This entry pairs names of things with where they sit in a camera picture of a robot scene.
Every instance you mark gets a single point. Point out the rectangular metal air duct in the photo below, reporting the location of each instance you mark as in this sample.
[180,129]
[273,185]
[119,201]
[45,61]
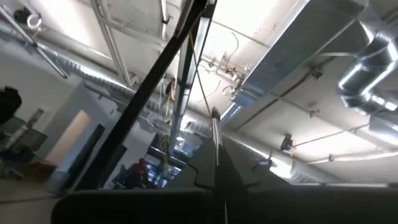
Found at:
[295,46]

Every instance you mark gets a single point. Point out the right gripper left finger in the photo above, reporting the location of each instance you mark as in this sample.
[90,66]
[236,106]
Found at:
[205,174]

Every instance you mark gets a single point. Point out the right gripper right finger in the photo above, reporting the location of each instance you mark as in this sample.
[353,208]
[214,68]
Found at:
[236,177]

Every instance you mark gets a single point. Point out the round metal air duct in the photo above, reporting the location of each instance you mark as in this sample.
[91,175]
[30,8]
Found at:
[367,68]

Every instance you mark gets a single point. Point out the person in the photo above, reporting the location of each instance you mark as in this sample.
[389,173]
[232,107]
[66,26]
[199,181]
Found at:
[138,172]

